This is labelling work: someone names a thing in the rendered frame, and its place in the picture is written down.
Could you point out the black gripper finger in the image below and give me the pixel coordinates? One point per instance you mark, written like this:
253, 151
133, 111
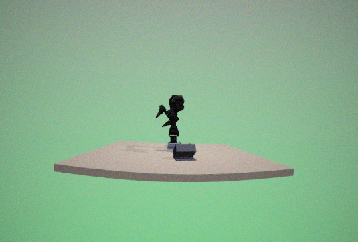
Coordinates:
159, 113
167, 123

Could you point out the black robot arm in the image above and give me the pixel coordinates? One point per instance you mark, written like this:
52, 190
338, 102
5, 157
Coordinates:
176, 101

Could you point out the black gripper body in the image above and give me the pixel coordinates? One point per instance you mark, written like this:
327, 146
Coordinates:
167, 113

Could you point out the grey sloped panel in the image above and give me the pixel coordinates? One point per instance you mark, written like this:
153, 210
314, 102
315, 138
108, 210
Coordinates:
184, 152

